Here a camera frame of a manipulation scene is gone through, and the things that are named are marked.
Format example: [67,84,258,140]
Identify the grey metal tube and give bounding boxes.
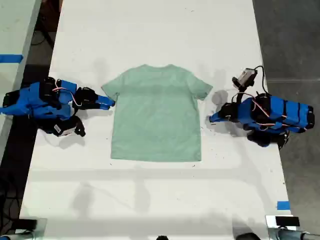
[268,228,320,240]

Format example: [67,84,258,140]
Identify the red white servo wire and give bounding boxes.
[250,96,272,120]
[52,85,82,110]

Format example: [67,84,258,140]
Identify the black camera cable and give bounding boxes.
[252,65,270,97]

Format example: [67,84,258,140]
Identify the small black box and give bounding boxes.
[274,216,301,227]
[17,218,39,230]

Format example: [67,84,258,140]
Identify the black floor cable bundle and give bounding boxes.
[0,171,25,227]

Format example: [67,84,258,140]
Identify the grey black camera box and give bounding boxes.
[232,67,259,90]

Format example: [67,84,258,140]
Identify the large black round object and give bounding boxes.
[235,232,259,240]

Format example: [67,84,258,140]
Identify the blue tape strip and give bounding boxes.
[0,54,24,64]
[276,200,291,211]

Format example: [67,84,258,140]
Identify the short black camera stalk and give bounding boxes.
[231,86,248,105]
[72,115,87,137]

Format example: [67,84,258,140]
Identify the white side table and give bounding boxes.
[0,0,43,142]

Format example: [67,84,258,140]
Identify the pale green T-shirt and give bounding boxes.
[100,64,214,163]

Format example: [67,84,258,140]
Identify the black camera box white label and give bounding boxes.
[47,121,76,138]

